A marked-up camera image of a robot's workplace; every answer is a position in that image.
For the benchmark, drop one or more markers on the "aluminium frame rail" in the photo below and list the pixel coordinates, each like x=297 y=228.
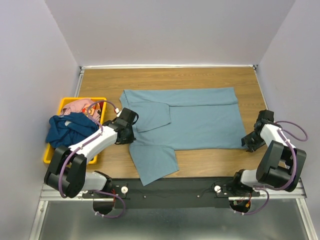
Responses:
x=50 y=194

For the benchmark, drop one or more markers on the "patterned pink shirt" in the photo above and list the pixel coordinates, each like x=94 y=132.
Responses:
x=81 y=106

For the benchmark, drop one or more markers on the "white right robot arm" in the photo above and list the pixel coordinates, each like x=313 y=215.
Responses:
x=282 y=163

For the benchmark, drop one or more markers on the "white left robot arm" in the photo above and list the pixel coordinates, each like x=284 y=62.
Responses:
x=67 y=171

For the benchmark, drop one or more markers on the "dark blue shirt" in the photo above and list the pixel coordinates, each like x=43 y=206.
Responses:
x=68 y=130

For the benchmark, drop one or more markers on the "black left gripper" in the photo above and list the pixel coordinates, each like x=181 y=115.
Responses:
x=129 y=140

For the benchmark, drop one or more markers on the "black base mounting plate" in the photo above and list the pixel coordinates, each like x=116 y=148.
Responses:
x=170 y=193

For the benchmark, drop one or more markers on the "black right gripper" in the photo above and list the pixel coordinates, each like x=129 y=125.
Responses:
x=252 y=147

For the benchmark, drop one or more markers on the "light blue t shirt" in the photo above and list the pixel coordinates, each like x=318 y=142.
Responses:
x=180 y=119

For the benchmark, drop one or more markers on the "yellow plastic bin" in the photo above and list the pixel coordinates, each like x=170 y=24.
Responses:
x=50 y=150

